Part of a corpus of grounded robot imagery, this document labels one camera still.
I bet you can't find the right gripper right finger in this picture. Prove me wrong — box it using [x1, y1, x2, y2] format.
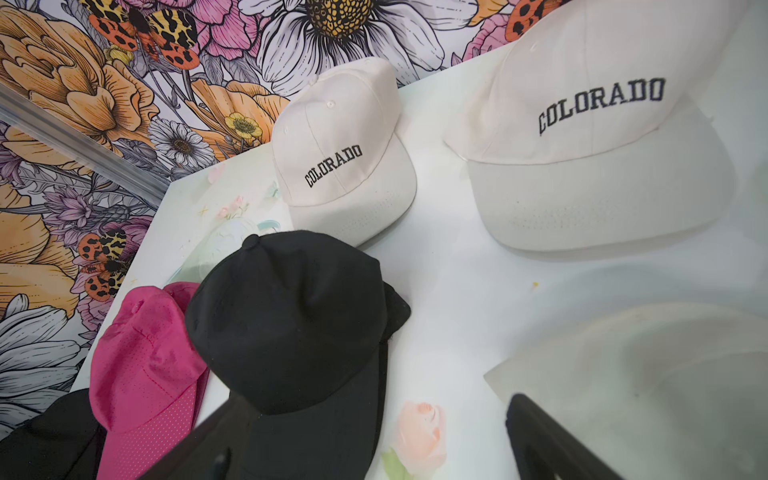
[505, 393, 621, 480]

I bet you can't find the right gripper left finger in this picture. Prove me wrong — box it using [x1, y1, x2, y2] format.
[141, 395, 258, 480]

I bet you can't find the pink cap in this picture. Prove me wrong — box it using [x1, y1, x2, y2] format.
[89, 282, 208, 479]

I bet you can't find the black cap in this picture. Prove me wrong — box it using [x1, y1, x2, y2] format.
[185, 230, 411, 479]
[1, 389, 106, 479]

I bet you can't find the white Colorado cap front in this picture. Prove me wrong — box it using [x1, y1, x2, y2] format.
[485, 303, 767, 479]

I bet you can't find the white colorado cap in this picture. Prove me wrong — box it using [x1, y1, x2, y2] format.
[444, 1, 749, 252]
[485, 303, 767, 479]
[270, 57, 417, 246]

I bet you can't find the white Colorado cap back centre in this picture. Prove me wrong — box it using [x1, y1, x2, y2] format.
[270, 57, 417, 246]

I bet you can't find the white Colorado cap back right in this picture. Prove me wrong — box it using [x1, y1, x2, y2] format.
[444, 1, 749, 252]

